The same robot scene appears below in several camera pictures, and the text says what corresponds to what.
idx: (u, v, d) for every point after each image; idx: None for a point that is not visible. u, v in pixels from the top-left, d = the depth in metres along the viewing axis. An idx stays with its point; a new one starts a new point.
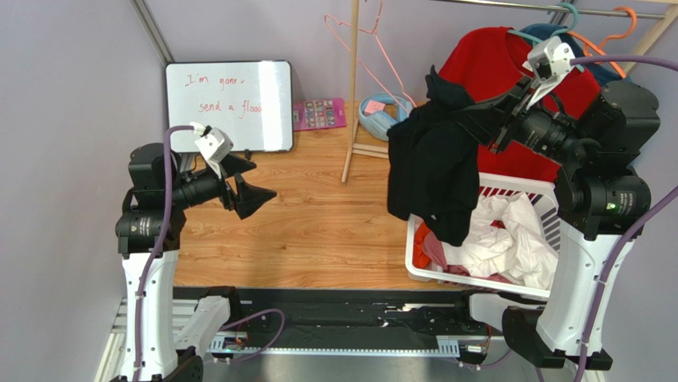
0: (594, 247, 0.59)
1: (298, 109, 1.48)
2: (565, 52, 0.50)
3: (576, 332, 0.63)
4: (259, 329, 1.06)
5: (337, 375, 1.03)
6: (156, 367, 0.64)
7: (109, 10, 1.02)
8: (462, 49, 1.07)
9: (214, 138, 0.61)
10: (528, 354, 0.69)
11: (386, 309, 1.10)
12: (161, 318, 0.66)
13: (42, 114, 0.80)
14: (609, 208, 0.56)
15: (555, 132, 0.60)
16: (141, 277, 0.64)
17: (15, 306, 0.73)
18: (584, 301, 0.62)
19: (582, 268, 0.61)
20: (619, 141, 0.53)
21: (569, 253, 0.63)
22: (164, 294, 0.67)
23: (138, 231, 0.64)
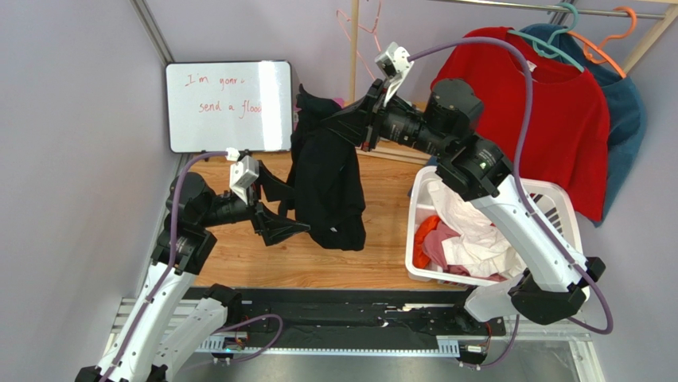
0: (507, 196, 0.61)
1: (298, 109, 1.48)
2: (403, 53, 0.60)
3: (563, 261, 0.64)
4: (259, 329, 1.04)
5: (337, 375, 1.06)
6: (128, 372, 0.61)
7: (109, 10, 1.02)
8: (463, 50, 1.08)
9: (241, 166, 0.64)
10: (558, 316, 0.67)
11: (386, 309, 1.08)
12: (154, 332, 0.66)
13: (42, 114, 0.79)
14: (483, 169, 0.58)
15: (411, 125, 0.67)
16: (155, 283, 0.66)
17: (13, 306, 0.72)
18: (541, 235, 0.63)
19: (514, 216, 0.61)
20: (465, 121, 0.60)
21: (494, 215, 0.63)
22: (169, 306, 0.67)
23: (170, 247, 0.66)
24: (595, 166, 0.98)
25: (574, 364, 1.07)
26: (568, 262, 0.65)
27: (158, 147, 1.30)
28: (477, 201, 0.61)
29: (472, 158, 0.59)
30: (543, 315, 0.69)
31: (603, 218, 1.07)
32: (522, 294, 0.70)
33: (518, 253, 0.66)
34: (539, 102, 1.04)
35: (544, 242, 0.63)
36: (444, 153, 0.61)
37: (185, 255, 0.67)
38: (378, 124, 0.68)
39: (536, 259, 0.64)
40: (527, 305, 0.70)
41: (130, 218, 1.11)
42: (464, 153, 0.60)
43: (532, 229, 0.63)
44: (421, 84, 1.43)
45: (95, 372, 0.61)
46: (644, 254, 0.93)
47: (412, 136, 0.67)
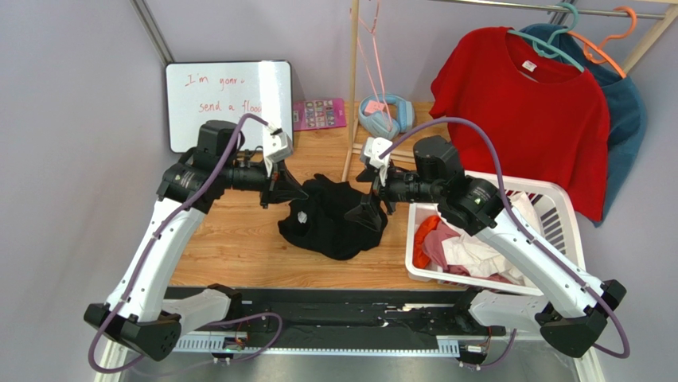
0: (505, 229, 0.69)
1: (298, 109, 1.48)
2: (378, 145, 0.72)
3: (574, 285, 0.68)
4: (259, 329, 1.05)
5: (337, 375, 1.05)
6: (138, 308, 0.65)
7: (109, 10, 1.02)
8: (463, 50, 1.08)
9: (279, 141, 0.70)
10: (586, 344, 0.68)
11: (386, 309, 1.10)
12: (161, 269, 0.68)
13: (40, 114, 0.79)
14: (478, 203, 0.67)
15: (411, 185, 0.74)
16: (162, 220, 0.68)
17: (14, 306, 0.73)
18: (547, 262, 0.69)
19: (516, 245, 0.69)
20: (444, 166, 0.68)
21: (498, 246, 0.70)
22: (177, 245, 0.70)
23: (179, 183, 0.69)
24: (594, 167, 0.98)
25: (573, 365, 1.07)
26: (580, 285, 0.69)
27: (158, 147, 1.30)
28: (481, 233, 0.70)
29: (466, 196, 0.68)
30: (574, 346, 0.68)
31: (603, 218, 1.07)
32: (547, 325, 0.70)
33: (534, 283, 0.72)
34: (539, 103, 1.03)
35: (551, 267, 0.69)
36: (440, 196, 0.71)
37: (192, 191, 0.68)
38: (384, 192, 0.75)
39: (547, 284, 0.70)
40: (555, 337, 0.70)
41: (130, 218, 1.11)
42: (458, 192, 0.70)
43: (539, 256, 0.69)
44: (421, 84, 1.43)
45: (106, 309, 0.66)
46: (644, 254, 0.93)
47: (415, 192, 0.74)
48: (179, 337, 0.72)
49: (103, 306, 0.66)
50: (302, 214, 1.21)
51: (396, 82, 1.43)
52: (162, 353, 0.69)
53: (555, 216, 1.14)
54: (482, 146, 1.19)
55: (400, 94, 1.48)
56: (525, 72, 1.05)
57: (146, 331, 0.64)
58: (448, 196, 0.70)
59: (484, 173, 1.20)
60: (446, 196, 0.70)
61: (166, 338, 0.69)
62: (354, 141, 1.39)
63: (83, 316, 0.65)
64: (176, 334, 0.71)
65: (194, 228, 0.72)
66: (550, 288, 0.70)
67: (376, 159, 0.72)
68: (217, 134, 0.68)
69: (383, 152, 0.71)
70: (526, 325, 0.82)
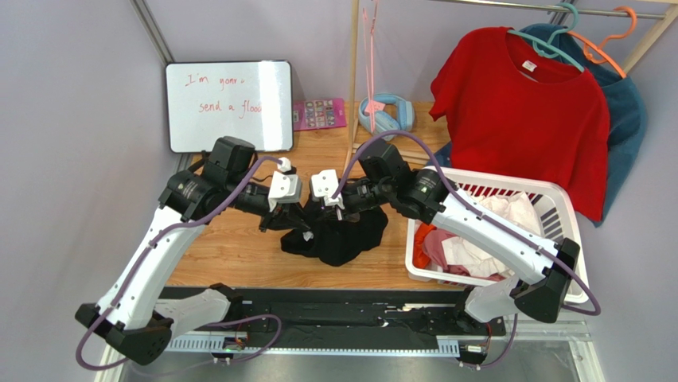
0: (452, 209, 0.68)
1: (297, 109, 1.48)
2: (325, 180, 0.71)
3: (530, 251, 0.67)
4: (259, 329, 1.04)
5: (337, 375, 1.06)
6: (126, 315, 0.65)
7: (108, 10, 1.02)
8: (463, 50, 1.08)
9: (287, 184, 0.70)
10: (555, 308, 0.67)
11: (386, 309, 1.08)
12: (154, 278, 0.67)
13: (41, 116, 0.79)
14: (425, 192, 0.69)
15: (364, 191, 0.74)
16: (160, 231, 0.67)
17: (14, 307, 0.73)
18: (500, 232, 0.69)
19: (466, 224, 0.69)
20: (385, 164, 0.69)
21: (451, 227, 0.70)
22: (172, 255, 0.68)
23: (181, 192, 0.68)
24: (594, 167, 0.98)
25: (573, 365, 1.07)
26: (535, 249, 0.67)
27: (158, 147, 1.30)
28: (434, 220, 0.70)
29: (414, 186, 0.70)
30: (546, 311, 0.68)
31: (603, 218, 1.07)
32: (520, 295, 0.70)
33: (496, 256, 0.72)
34: (539, 103, 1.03)
35: (504, 237, 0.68)
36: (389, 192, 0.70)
37: (193, 202, 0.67)
38: (344, 208, 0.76)
39: (506, 255, 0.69)
40: (529, 306, 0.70)
41: (130, 219, 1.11)
42: (407, 185, 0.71)
43: (490, 230, 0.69)
44: (421, 84, 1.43)
45: (96, 311, 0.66)
46: (644, 255, 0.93)
47: (372, 197, 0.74)
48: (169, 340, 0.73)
49: (95, 307, 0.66)
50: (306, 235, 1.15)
51: (396, 82, 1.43)
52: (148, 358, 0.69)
53: (555, 216, 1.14)
54: (481, 146, 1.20)
55: (399, 94, 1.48)
56: (525, 72, 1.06)
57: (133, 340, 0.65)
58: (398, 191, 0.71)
59: (482, 171, 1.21)
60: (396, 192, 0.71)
61: (152, 344, 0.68)
62: (354, 142, 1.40)
63: (75, 313, 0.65)
64: (164, 340, 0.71)
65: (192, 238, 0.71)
66: (508, 258, 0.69)
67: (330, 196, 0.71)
68: (230, 150, 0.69)
69: (335, 193, 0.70)
70: (512, 306, 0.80)
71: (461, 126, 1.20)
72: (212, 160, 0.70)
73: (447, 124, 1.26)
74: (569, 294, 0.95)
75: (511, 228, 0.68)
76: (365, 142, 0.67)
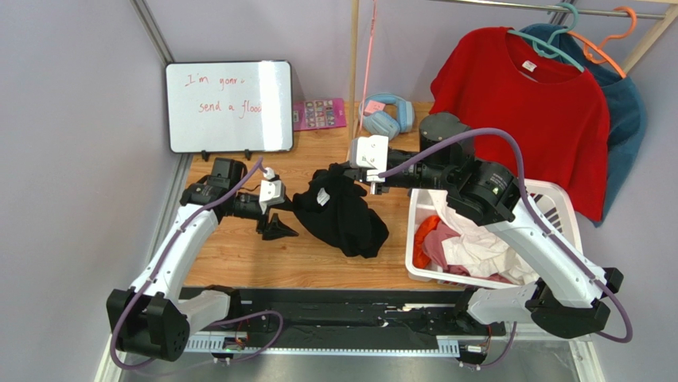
0: (522, 221, 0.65)
1: (297, 109, 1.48)
2: (372, 146, 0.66)
3: (584, 278, 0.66)
4: (259, 329, 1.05)
5: (337, 375, 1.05)
6: (163, 287, 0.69)
7: (109, 11, 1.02)
8: (462, 51, 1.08)
9: (274, 189, 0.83)
10: (580, 331, 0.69)
11: (386, 309, 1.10)
12: (185, 256, 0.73)
13: (40, 117, 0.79)
14: (496, 192, 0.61)
15: (411, 170, 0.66)
16: (188, 216, 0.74)
17: (13, 307, 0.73)
18: (559, 255, 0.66)
19: (531, 239, 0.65)
20: (457, 150, 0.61)
21: (512, 238, 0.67)
22: (196, 239, 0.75)
23: (198, 194, 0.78)
24: (594, 167, 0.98)
25: (574, 366, 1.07)
26: (589, 278, 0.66)
27: (158, 147, 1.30)
28: (492, 225, 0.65)
29: (484, 183, 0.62)
30: (564, 329, 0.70)
31: (603, 218, 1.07)
32: (546, 313, 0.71)
33: (540, 274, 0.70)
34: (539, 103, 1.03)
35: (563, 261, 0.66)
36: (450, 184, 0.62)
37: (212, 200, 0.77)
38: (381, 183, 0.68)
39: (556, 276, 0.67)
40: (550, 322, 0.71)
41: (130, 219, 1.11)
42: (472, 179, 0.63)
43: (551, 250, 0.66)
44: (421, 84, 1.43)
45: (130, 292, 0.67)
46: (644, 255, 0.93)
47: (417, 177, 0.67)
48: (190, 336, 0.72)
49: (127, 290, 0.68)
50: (323, 195, 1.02)
51: (396, 82, 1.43)
52: (174, 352, 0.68)
53: (555, 216, 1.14)
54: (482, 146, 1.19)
55: (399, 94, 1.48)
56: (525, 72, 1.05)
57: (169, 314, 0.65)
58: (461, 183, 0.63)
59: None
60: (458, 183, 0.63)
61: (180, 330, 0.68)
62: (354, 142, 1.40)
63: (107, 299, 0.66)
64: (185, 333, 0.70)
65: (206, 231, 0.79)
66: (555, 278, 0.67)
67: (375, 169, 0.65)
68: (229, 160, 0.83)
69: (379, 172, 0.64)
70: (521, 315, 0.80)
71: None
72: (216, 173, 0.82)
73: None
74: None
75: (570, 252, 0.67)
76: (463, 133, 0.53)
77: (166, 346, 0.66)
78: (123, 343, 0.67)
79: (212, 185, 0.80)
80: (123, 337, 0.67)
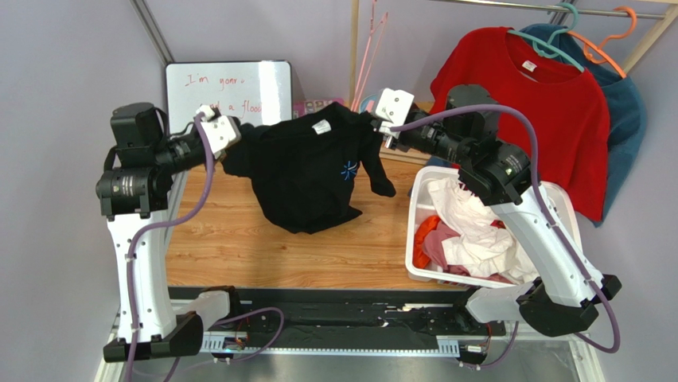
0: (529, 208, 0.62)
1: (298, 109, 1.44)
2: (395, 99, 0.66)
3: (579, 278, 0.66)
4: (259, 328, 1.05)
5: (337, 375, 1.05)
6: (155, 328, 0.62)
7: (109, 10, 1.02)
8: (463, 51, 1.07)
9: (226, 133, 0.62)
10: (565, 329, 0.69)
11: (386, 309, 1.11)
12: (155, 284, 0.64)
13: (40, 117, 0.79)
14: (508, 174, 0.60)
15: (429, 134, 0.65)
16: (130, 239, 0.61)
17: (14, 306, 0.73)
18: (559, 250, 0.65)
19: (534, 227, 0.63)
20: (479, 122, 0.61)
21: (516, 223, 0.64)
22: (155, 255, 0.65)
23: (119, 192, 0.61)
24: (594, 167, 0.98)
25: (574, 366, 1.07)
26: (584, 278, 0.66)
27: None
28: (498, 207, 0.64)
29: (499, 164, 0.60)
30: (550, 326, 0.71)
31: (603, 218, 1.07)
32: (531, 304, 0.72)
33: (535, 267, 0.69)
34: (539, 103, 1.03)
35: (562, 256, 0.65)
36: (465, 157, 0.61)
37: (141, 193, 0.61)
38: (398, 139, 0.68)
39: (551, 271, 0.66)
40: (538, 315, 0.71)
41: None
42: (488, 155, 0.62)
43: (551, 243, 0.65)
44: (422, 83, 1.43)
45: (122, 340, 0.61)
46: (644, 254, 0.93)
47: (433, 144, 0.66)
48: (201, 325, 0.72)
49: (118, 342, 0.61)
50: (325, 124, 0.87)
51: (396, 82, 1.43)
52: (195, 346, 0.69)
53: None
54: None
55: None
56: (525, 72, 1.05)
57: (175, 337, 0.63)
58: (476, 157, 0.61)
59: None
60: (473, 156, 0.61)
61: (192, 333, 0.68)
62: None
63: (103, 358, 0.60)
64: (196, 330, 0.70)
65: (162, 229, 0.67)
66: (550, 272, 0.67)
67: (391, 122, 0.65)
68: (134, 120, 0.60)
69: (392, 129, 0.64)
70: (516, 313, 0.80)
71: None
72: (123, 145, 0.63)
73: None
74: None
75: (571, 250, 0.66)
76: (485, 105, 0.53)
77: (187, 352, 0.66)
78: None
79: (132, 169, 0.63)
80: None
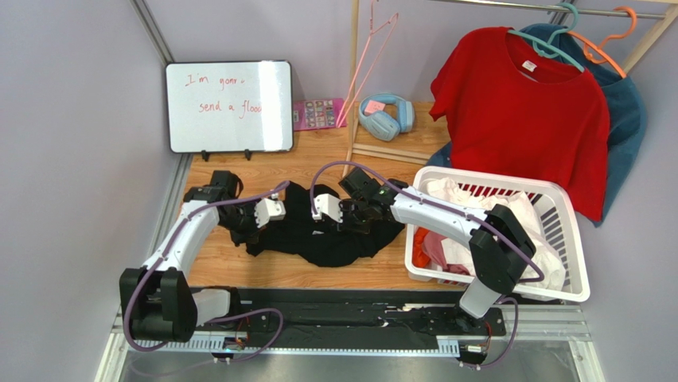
0: (401, 200, 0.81)
1: (298, 109, 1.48)
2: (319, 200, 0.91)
3: (460, 219, 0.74)
4: (259, 329, 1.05)
5: (337, 375, 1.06)
6: (176, 263, 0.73)
7: (108, 10, 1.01)
8: (463, 50, 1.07)
9: (281, 206, 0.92)
10: (500, 272, 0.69)
11: (386, 309, 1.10)
12: (192, 239, 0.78)
13: (40, 117, 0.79)
14: (381, 193, 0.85)
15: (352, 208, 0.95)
16: (193, 209, 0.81)
17: (14, 306, 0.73)
18: (438, 209, 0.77)
19: (411, 209, 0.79)
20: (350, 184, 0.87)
21: (410, 218, 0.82)
22: (202, 228, 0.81)
23: (200, 191, 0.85)
24: (594, 166, 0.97)
25: (574, 365, 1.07)
26: (464, 216, 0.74)
27: (158, 146, 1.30)
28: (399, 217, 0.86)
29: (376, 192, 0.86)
30: (496, 279, 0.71)
31: (603, 218, 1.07)
32: (477, 271, 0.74)
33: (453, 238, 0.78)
34: (539, 102, 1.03)
35: (441, 212, 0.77)
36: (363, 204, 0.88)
37: (216, 195, 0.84)
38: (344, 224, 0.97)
39: (450, 232, 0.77)
40: (487, 278, 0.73)
41: (130, 219, 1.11)
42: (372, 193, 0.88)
43: (429, 209, 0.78)
44: (422, 83, 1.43)
45: (142, 270, 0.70)
46: (644, 255, 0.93)
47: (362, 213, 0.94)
48: (194, 328, 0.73)
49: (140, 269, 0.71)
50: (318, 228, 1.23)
51: (396, 83, 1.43)
52: (185, 332, 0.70)
53: (555, 215, 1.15)
54: (481, 146, 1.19)
55: (400, 94, 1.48)
56: (525, 72, 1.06)
57: (182, 287, 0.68)
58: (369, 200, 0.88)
59: (482, 171, 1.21)
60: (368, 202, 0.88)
61: (188, 316, 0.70)
62: (354, 142, 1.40)
63: (122, 274, 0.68)
64: (192, 320, 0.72)
65: (207, 229, 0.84)
66: (452, 232, 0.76)
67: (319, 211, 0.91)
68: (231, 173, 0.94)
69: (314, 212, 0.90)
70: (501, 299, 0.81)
71: (461, 126, 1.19)
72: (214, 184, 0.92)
73: (447, 125, 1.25)
74: (570, 294, 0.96)
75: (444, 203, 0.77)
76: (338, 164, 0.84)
77: (177, 323, 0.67)
78: (132, 329, 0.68)
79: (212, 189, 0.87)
80: (133, 321, 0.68)
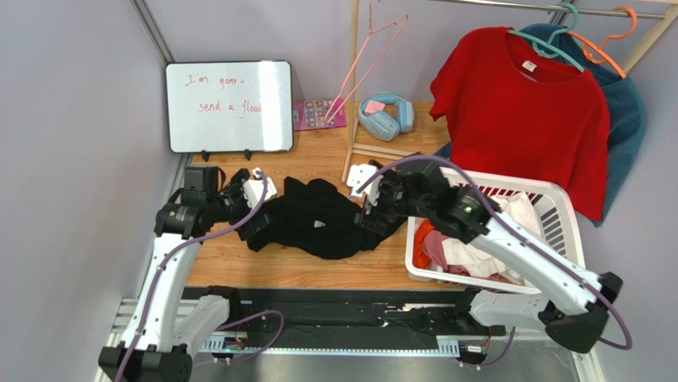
0: (496, 229, 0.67)
1: (298, 109, 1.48)
2: None
3: (572, 283, 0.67)
4: (259, 329, 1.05)
5: (337, 375, 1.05)
6: (155, 337, 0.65)
7: (108, 9, 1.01)
8: (463, 50, 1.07)
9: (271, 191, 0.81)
10: (590, 341, 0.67)
11: (386, 309, 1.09)
12: (170, 296, 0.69)
13: (39, 116, 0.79)
14: (468, 212, 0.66)
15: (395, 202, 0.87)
16: (169, 251, 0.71)
17: (13, 307, 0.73)
18: (543, 262, 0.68)
19: (509, 248, 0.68)
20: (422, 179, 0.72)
21: (492, 248, 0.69)
22: (180, 274, 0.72)
23: (174, 216, 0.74)
24: (594, 167, 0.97)
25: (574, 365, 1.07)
26: (578, 282, 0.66)
27: (158, 146, 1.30)
28: (473, 241, 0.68)
29: (457, 205, 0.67)
30: (578, 344, 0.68)
31: (603, 218, 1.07)
32: (555, 325, 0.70)
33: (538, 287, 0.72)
34: (540, 102, 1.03)
35: (548, 266, 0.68)
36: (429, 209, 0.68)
37: (188, 223, 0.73)
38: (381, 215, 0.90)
39: (547, 285, 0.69)
40: (560, 335, 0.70)
41: (130, 219, 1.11)
42: (448, 203, 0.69)
43: (529, 255, 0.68)
44: (422, 83, 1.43)
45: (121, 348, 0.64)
46: (644, 255, 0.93)
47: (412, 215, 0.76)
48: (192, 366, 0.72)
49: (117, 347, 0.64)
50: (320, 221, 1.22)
51: (396, 83, 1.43)
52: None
53: (555, 215, 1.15)
54: (481, 146, 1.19)
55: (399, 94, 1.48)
56: (525, 72, 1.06)
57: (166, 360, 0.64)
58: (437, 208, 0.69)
59: (482, 171, 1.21)
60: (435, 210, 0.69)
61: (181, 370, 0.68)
62: (354, 142, 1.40)
63: (99, 359, 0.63)
64: (187, 367, 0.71)
65: (190, 259, 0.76)
66: (546, 286, 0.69)
67: None
68: (200, 170, 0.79)
69: None
70: (528, 323, 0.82)
71: (461, 126, 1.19)
72: (188, 187, 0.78)
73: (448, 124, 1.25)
74: None
75: (554, 256, 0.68)
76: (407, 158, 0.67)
77: None
78: None
79: (188, 202, 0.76)
80: None
